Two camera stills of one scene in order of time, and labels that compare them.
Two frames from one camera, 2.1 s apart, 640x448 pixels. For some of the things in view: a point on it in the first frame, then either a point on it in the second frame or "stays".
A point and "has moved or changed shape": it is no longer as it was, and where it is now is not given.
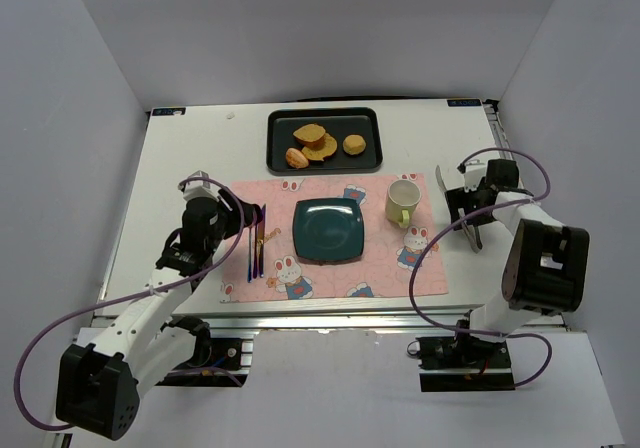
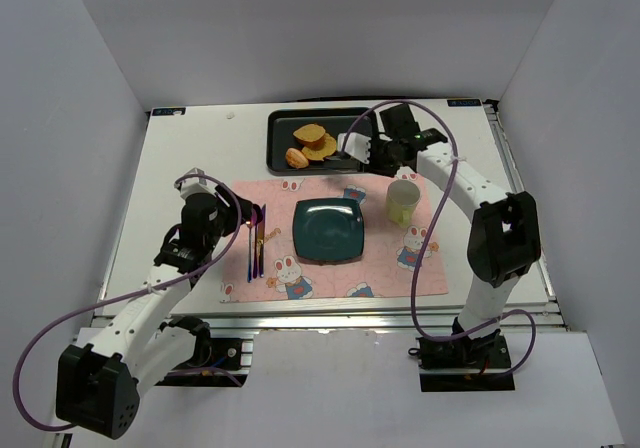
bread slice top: x=311 y=135 stays
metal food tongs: x=470 y=231 has moved or changed shape
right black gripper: x=467 y=201 to x=373 y=153
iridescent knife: x=261 y=233 stays
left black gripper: x=245 y=214 stays
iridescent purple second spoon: x=257 y=215 stays
